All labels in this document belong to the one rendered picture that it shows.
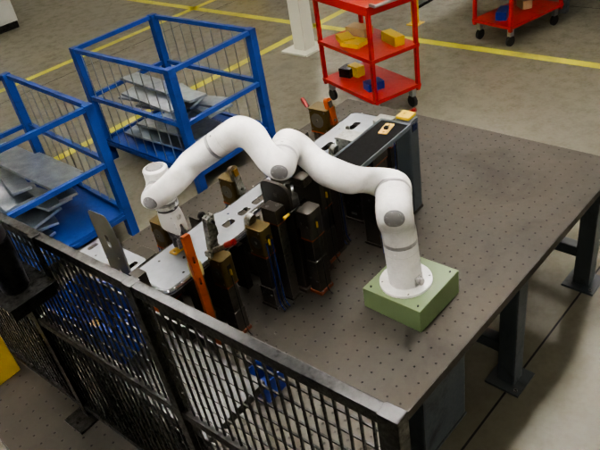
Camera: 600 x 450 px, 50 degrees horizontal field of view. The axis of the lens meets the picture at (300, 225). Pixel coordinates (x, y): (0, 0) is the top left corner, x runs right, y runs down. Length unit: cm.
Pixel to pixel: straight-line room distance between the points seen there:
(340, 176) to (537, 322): 162
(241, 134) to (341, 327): 80
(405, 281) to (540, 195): 92
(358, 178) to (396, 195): 14
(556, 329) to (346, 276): 121
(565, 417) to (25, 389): 213
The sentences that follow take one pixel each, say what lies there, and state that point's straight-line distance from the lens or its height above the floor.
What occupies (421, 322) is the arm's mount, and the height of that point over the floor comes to 74.
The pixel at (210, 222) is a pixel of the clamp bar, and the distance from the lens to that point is 209.
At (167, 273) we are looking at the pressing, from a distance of 226.
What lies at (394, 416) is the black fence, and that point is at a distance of 98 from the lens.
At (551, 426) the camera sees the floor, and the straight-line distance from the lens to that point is 294.
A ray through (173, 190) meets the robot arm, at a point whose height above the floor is 131.
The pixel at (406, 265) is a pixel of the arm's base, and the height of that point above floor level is 92.
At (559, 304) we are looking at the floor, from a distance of 345.
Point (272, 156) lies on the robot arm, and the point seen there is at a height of 141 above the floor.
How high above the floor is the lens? 233
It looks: 35 degrees down
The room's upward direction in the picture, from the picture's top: 11 degrees counter-clockwise
